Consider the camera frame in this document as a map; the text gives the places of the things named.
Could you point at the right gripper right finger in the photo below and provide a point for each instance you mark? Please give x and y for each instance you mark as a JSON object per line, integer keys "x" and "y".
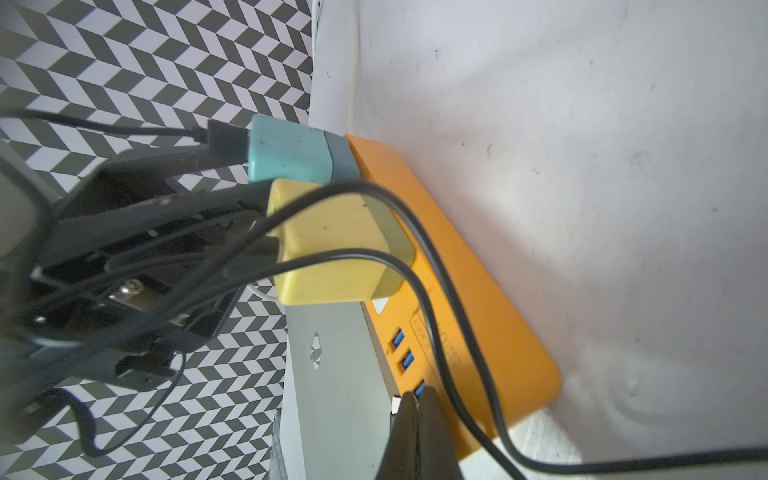
{"x": 437, "y": 459}

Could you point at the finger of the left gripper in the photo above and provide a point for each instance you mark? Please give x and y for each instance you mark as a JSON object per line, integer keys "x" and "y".
{"x": 135, "y": 200}
{"x": 45, "y": 332}

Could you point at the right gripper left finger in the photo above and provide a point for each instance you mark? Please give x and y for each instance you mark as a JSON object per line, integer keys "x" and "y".
{"x": 400, "y": 456}

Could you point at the teal charger adapter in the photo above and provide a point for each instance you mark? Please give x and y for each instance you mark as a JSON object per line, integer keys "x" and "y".
{"x": 280, "y": 149}

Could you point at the left silver laptop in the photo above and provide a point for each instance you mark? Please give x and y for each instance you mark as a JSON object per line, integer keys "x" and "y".
{"x": 335, "y": 419}

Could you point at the yellow charger adapter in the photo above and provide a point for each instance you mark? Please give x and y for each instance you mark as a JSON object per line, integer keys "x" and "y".
{"x": 341, "y": 222}

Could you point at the orange power strip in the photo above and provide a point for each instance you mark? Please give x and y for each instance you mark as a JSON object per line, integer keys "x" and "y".
{"x": 525, "y": 374}

